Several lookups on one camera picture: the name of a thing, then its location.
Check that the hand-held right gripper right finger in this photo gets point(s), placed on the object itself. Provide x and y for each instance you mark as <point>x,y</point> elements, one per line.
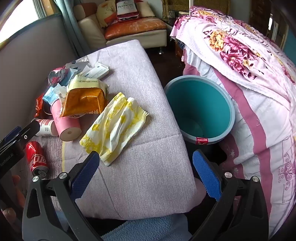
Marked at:
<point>207,173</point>

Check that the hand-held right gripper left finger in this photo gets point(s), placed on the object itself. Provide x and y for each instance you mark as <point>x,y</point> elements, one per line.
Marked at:
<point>85,176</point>

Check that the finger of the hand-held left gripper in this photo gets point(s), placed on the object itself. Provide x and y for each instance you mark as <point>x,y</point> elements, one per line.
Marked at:
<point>25,134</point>

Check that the white and red paper cup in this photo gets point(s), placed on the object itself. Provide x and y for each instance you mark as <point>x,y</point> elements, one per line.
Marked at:
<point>46,127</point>

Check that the red soda can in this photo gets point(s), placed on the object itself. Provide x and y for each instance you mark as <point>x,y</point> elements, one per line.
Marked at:
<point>35,160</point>

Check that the orange snack wrapper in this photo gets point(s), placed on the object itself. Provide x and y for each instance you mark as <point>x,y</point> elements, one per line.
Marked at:
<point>39,106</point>

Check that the pink paper cup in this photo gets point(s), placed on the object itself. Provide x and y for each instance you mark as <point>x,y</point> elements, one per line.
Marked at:
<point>62,122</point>

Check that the white tissue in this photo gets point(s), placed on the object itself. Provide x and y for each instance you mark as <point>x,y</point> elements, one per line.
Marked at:
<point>60,90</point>

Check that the yellow and white paper napkin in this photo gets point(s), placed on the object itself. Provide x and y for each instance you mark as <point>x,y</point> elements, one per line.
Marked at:
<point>115,125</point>

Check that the gold and cream snack bag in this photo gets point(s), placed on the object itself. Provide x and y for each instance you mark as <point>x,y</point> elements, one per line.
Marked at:
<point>81,102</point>

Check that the red and grey snack wrapper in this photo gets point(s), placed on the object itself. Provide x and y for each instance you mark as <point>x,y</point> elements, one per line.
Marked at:
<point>56,77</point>

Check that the teal plastic trash bin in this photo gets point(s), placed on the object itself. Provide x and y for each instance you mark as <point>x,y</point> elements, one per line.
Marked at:
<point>198,104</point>

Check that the blue and silver foil bag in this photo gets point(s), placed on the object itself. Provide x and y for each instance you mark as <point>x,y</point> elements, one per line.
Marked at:
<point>76,68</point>

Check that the grey white packet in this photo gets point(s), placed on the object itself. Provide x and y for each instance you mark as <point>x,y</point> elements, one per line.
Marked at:
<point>98,71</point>

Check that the person's left hand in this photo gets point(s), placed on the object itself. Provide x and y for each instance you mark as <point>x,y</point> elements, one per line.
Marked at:
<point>16,183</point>

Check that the pink striped bed sheet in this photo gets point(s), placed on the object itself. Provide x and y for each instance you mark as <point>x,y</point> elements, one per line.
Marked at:
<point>266,139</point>

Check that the light blue towel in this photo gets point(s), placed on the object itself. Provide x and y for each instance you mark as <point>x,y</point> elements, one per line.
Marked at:
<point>143,228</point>

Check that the teal curtain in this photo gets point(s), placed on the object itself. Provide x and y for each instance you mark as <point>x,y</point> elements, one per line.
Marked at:
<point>74,34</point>

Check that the pink floral blanket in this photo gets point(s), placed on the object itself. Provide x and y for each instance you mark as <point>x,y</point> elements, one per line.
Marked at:
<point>231,46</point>

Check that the cream and orange sofa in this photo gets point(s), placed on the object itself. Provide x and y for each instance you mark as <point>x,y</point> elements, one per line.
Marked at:
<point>129,39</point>

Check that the cream printed pillow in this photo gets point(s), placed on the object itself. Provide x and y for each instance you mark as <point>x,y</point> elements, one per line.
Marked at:
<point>104,14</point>

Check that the teal glazed door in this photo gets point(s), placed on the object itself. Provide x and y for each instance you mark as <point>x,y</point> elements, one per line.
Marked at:
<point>291,44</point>

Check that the red bag with white label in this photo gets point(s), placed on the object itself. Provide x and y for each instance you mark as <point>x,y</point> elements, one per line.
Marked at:
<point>127,14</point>

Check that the brown wooden cabinet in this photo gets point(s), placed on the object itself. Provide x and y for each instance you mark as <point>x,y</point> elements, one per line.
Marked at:
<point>261,16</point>

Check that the beige plain pillow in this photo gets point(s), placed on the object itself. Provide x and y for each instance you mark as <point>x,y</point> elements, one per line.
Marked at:
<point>144,9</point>

